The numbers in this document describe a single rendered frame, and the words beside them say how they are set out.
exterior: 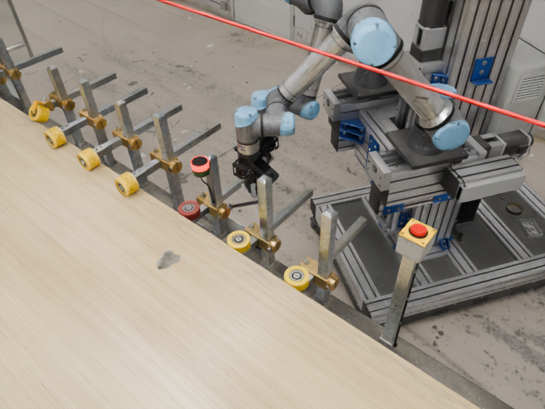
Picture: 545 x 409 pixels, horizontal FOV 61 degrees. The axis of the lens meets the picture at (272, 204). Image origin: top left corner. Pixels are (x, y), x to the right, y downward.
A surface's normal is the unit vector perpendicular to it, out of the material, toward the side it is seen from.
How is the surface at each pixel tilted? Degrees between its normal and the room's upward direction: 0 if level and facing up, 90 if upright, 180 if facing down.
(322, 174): 0
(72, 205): 0
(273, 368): 0
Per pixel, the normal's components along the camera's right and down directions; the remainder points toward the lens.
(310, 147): -0.03, -0.73
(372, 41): -0.07, 0.61
